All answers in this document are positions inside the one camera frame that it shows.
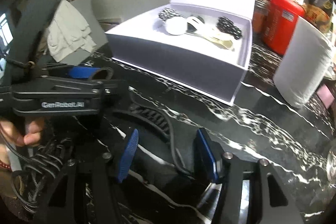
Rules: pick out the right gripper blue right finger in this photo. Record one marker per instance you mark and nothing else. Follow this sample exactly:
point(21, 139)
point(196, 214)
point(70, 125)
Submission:
point(207, 157)

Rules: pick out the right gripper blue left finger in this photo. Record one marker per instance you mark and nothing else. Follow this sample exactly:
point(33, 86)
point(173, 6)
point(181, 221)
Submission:
point(127, 156)

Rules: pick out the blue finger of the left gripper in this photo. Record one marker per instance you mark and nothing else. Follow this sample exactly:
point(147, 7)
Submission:
point(73, 88)
point(78, 72)

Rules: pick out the black band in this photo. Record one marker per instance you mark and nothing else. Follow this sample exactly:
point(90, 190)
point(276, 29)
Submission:
point(102, 74)

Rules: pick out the black hair claw clip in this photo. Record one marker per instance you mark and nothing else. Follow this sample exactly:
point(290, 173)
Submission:
point(160, 123)

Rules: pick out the cream hair claw clip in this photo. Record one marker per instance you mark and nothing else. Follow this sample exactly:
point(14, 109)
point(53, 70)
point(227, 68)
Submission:
point(226, 44)

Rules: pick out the white round compact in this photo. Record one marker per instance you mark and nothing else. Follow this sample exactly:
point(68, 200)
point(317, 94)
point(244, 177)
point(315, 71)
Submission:
point(176, 25)

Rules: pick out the black polka dot scrunchie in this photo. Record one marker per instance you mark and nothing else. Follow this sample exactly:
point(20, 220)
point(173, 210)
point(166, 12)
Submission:
point(227, 26)

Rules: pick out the black white gingham scrunchie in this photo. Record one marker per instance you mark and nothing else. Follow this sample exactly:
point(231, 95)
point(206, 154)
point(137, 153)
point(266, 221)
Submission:
point(168, 13)

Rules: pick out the pink round compact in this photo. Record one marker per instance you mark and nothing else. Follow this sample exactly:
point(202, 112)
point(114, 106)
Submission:
point(194, 24)

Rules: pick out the person's left hand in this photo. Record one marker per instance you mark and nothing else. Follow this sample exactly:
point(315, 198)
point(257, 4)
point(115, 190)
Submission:
point(28, 133)

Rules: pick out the white cloth on chair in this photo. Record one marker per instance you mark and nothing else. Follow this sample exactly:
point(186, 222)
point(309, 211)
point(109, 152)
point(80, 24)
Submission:
point(68, 32)

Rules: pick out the grey cushioned chair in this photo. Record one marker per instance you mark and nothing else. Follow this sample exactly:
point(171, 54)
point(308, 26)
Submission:
point(97, 34)

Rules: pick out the lavender gift box with lid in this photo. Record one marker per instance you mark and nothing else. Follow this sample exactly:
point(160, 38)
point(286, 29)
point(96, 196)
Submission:
point(204, 45)

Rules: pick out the pink small box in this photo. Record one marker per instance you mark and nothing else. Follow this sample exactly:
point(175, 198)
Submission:
point(325, 95)

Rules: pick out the white paper roll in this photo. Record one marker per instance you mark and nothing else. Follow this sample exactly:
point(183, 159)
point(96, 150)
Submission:
point(304, 64)

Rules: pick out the red canister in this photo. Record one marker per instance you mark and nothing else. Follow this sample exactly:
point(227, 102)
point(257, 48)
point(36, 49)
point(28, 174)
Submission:
point(280, 24)

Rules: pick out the black snack bag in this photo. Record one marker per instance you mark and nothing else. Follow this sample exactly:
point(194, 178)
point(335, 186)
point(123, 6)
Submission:
point(319, 14)

